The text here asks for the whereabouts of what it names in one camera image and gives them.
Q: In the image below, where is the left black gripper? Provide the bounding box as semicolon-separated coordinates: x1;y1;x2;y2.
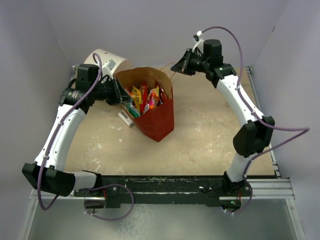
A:
91;75;133;106

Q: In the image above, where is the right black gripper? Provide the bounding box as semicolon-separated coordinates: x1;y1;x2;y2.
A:
171;48;210;76

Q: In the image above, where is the colourful candy packet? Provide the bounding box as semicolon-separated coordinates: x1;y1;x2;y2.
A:
143;86;160;114

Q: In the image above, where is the red paper bag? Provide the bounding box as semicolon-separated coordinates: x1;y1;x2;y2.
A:
115;67;175;142

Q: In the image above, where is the teal candy packet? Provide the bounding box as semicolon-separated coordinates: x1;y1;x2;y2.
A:
124;102;141;118

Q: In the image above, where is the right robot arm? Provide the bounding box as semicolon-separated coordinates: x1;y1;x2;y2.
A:
171;39;275;196

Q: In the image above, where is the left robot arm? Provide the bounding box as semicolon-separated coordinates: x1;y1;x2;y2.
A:
22;60;132;197

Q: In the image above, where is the yellow M&M's packet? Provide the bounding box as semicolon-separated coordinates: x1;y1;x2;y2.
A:
131;86;142;113

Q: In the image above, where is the white cylinder container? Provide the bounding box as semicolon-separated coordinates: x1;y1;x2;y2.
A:
84;49;133;76

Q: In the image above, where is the small white block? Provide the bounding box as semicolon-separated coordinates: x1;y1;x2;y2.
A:
118;110;134;128

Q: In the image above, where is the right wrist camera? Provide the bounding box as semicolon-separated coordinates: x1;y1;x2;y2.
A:
192;30;204;53

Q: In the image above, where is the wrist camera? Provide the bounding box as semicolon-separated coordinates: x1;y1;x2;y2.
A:
192;30;204;53
102;59;116;78

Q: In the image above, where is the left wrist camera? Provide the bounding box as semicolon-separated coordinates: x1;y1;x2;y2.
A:
102;59;116;78

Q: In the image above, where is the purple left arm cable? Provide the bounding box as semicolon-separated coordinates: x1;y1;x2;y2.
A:
36;52;103;211

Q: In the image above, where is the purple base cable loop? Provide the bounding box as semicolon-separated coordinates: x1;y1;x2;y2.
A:
83;184;136;222

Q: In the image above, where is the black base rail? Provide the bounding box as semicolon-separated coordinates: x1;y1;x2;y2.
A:
74;175;251;208

